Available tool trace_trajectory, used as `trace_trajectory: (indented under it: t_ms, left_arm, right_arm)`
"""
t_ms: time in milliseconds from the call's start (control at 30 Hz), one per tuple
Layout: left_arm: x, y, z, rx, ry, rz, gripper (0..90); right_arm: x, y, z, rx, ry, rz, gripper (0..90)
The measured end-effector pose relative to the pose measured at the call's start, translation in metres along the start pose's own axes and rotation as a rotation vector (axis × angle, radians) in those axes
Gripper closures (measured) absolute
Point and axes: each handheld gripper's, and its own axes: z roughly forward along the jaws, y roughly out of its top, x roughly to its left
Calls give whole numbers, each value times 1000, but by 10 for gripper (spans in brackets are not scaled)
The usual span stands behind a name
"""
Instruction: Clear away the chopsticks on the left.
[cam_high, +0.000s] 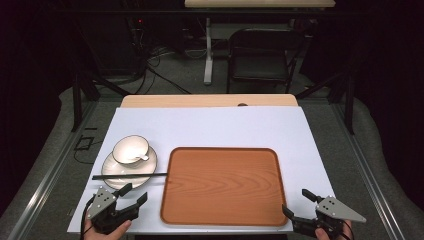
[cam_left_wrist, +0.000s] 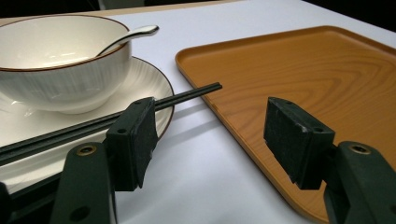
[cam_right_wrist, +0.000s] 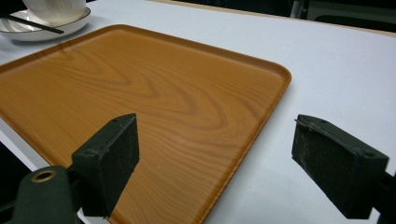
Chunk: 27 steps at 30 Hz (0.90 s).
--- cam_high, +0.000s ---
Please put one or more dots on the person's left hand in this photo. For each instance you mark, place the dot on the person's left hand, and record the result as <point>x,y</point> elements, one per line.
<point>106,236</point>

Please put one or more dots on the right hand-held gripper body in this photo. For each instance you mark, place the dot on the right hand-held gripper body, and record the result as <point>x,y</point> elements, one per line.
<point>333,209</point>

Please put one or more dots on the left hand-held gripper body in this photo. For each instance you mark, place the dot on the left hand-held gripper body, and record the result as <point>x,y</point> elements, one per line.
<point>101,203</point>

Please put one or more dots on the black folding chair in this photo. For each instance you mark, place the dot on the black folding chair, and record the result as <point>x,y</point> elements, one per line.
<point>256,66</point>

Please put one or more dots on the aluminium floor rail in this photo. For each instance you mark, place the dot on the aluminium floor rail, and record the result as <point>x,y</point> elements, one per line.
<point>50,176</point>
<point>370,180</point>

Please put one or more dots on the wooden desk with white leg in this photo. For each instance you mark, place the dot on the wooden desk with white leg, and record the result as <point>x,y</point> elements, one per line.
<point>208,50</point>

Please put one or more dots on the white bowl with dark rim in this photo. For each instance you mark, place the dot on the white bowl with dark rim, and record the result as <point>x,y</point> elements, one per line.
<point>128,148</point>

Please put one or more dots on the person's right hand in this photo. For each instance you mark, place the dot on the person's right hand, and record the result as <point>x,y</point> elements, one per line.
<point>346,235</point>

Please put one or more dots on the brown wooden tray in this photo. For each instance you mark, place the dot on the brown wooden tray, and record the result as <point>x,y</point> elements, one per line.
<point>223,186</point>

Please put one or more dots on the black metal stand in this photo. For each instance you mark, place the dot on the black metal stand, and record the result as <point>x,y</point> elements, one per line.
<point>77,100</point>
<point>349,106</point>

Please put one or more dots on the black computer tower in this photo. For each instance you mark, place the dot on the black computer tower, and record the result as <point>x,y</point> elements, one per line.
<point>136,43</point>

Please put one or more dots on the black chopsticks pair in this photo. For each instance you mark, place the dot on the black chopsticks pair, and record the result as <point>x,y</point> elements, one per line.
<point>133,175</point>

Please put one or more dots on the white table sheet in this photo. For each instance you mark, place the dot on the white table sheet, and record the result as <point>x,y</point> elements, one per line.
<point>216,128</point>

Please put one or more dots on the white plate with dark rim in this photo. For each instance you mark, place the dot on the white plate with dark rim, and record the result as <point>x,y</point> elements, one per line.
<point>113,168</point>

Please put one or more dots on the black floor socket frame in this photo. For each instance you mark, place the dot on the black floor socket frame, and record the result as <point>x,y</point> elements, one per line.
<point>83,143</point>

